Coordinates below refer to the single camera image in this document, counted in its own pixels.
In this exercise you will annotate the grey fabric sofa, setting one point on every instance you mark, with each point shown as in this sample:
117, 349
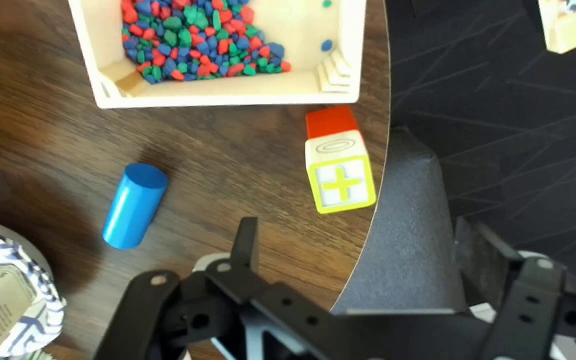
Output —
408, 232

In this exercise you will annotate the cardboard box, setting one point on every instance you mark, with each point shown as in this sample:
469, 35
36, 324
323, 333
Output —
235, 92

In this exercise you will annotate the wooden block yellow plus print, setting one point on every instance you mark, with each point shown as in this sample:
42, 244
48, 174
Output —
341, 176

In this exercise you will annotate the coloured pebbles pile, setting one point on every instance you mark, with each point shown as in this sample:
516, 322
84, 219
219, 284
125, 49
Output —
195, 40

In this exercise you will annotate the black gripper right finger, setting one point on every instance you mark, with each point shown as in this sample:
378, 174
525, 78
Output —
534, 301

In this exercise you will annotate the blue cylinder block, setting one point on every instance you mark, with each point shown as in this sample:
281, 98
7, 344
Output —
135, 206

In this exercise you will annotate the white blue patterned paper cup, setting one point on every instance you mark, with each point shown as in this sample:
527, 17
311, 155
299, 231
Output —
41, 301

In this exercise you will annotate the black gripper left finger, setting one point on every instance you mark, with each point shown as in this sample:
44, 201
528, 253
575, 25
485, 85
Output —
235, 301

